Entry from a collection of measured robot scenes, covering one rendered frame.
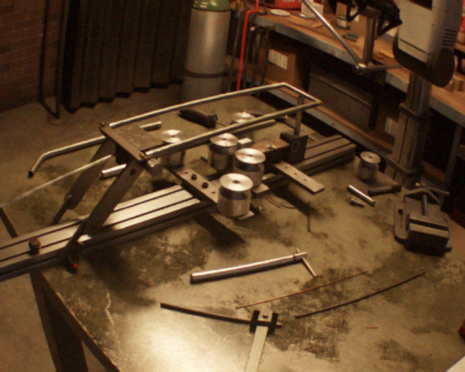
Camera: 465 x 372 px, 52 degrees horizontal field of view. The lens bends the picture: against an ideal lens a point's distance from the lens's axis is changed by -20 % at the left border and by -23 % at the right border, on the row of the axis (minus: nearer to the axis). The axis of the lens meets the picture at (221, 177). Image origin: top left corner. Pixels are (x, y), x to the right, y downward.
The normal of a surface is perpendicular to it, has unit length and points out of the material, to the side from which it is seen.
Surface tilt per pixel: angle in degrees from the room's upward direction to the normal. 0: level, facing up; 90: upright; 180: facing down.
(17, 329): 0
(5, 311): 0
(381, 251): 0
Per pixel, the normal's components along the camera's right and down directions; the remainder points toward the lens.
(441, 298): 0.11, -0.86
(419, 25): -0.85, 0.18
